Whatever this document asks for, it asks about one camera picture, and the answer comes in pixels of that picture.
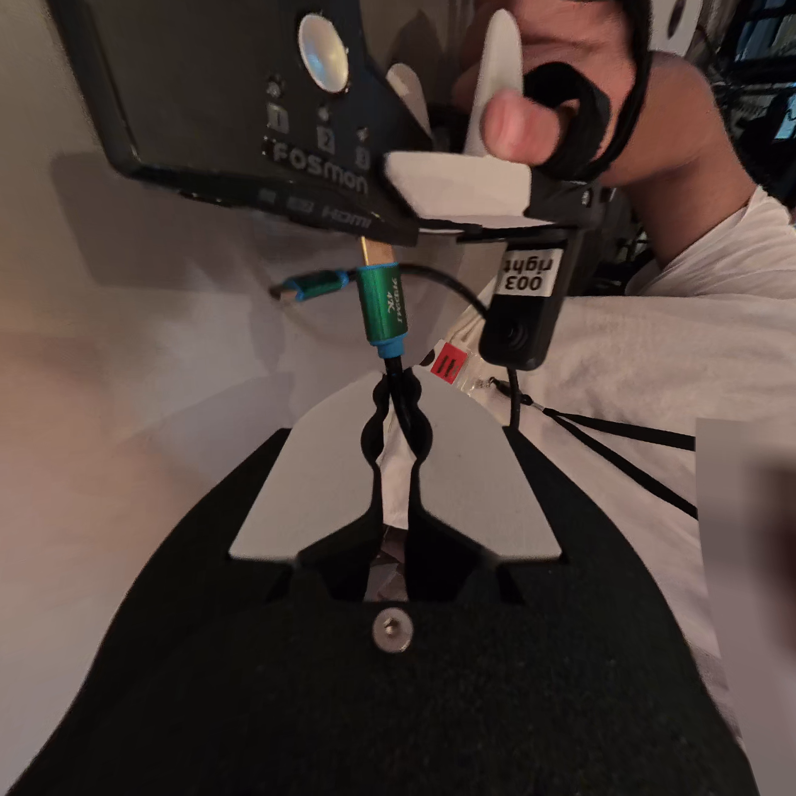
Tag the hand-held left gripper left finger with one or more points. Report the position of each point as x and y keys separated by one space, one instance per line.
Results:
x=311 y=485

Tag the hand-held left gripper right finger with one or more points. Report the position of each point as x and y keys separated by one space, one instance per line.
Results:
x=485 y=485

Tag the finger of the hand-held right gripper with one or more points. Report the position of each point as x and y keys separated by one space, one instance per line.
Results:
x=410 y=93
x=460 y=180

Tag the black HDMI switch box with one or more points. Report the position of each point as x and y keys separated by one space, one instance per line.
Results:
x=205 y=93

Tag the person's right forearm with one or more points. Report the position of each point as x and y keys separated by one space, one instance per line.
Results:
x=684 y=137

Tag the person's right hand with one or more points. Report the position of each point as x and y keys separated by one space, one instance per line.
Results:
x=572 y=37

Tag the badge with red label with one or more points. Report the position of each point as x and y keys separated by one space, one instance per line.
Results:
x=448 y=364

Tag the person's white shirt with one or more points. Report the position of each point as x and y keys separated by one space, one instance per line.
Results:
x=622 y=348

